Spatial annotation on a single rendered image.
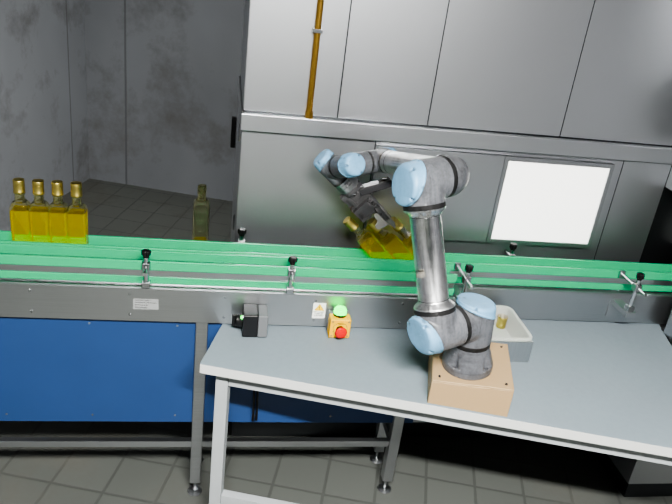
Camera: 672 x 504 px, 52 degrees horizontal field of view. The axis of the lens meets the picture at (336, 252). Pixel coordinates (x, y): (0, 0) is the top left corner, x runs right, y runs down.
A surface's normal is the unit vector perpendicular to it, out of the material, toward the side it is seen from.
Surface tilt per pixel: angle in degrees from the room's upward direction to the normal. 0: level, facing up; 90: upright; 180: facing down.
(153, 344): 90
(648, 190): 90
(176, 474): 0
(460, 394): 90
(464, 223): 90
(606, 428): 0
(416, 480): 0
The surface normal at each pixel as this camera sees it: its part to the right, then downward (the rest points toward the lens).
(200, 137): -0.13, 0.40
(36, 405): 0.14, 0.43
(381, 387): 0.12, -0.90
